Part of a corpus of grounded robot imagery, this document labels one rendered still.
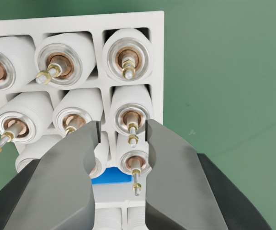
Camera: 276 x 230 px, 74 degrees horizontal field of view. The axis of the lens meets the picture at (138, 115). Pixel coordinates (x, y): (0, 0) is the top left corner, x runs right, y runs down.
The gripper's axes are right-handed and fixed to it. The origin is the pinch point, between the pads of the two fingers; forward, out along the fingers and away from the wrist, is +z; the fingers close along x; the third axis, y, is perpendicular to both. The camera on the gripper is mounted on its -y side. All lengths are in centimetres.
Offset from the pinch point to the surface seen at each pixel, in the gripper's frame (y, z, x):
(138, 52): -1.3, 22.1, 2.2
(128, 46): -2.2, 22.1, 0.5
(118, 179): 44, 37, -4
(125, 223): 59, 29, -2
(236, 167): 51, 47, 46
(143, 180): 47, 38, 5
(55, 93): 8.8, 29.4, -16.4
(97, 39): -2.6, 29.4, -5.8
